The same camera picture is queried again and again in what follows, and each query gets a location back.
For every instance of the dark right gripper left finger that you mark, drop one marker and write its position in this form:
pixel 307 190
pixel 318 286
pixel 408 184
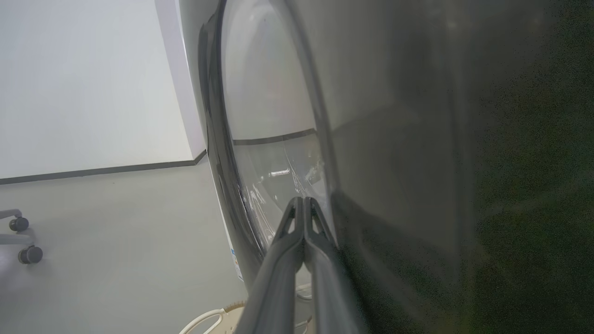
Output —
pixel 278 287

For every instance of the blue energy label sticker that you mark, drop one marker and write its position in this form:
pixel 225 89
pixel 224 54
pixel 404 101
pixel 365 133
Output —
pixel 236 264

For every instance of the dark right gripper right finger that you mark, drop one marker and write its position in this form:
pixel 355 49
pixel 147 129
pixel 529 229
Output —
pixel 329 292

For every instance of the office chair base with casters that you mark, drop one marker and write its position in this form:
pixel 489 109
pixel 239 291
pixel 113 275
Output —
pixel 30 255

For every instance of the cream perforated plastic laundry basket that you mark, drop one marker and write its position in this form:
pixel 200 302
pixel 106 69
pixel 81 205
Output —
pixel 232 320

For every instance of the black round glass washer door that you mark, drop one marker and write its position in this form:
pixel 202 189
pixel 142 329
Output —
pixel 269 93

